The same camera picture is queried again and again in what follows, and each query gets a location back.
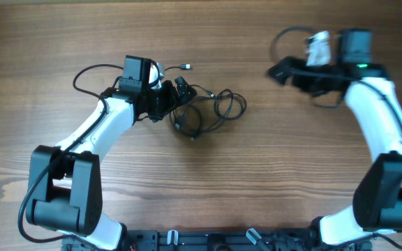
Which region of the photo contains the thick black cable bundle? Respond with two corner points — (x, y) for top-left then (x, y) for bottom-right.
(164, 63), (248, 142)

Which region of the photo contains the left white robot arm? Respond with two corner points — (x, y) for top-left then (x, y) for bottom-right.
(17, 56), (197, 250)

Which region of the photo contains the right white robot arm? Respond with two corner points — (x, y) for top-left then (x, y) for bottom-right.
(267, 26), (402, 250)

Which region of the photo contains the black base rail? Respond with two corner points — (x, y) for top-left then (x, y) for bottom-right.
(61, 228), (373, 251)

